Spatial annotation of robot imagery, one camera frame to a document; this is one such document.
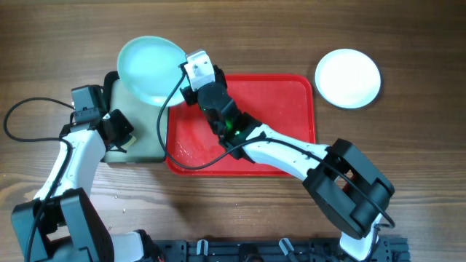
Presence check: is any light blue plate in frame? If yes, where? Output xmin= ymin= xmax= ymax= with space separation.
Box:
xmin=117 ymin=36 xmax=189 ymax=107

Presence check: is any right black cable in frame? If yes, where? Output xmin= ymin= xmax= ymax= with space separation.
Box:
xmin=156 ymin=67 xmax=396 ymax=262

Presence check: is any red plastic tray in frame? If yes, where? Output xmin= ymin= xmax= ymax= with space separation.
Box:
xmin=166 ymin=74 xmax=316 ymax=177

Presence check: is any white round plate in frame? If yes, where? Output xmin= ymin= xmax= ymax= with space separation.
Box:
xmin=314 ymin=49 xmax=382 ymax=109

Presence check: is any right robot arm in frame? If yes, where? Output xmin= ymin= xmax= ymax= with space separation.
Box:
xmin=180 ymin=49 xmax=395 ymax=261

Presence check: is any black cable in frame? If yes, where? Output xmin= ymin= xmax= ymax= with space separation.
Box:
xmin=156 ymin=67 xmax=396 ymax=262
xmin=2 ymin=96 xmax=77 ymax=262

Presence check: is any black water tray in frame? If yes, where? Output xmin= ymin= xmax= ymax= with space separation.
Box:
xmin=103 ymin=71 xmax=169 ymax=164

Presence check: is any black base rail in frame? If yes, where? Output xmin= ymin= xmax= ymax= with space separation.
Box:
xmin=138 ymin=229 xmax=411 ymax=262

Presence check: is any green yellow sponge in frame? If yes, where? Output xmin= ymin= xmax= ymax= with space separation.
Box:
xmin=121 ymin=134 xmax=137 ymax=150

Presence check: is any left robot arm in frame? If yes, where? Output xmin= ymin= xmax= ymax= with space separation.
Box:
xmin=12 ymin=85 xmax=145 ymax=261

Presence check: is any left black cable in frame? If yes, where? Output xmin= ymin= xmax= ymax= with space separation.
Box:
xmin=2 ymin=96 xmax=77 ymax=262

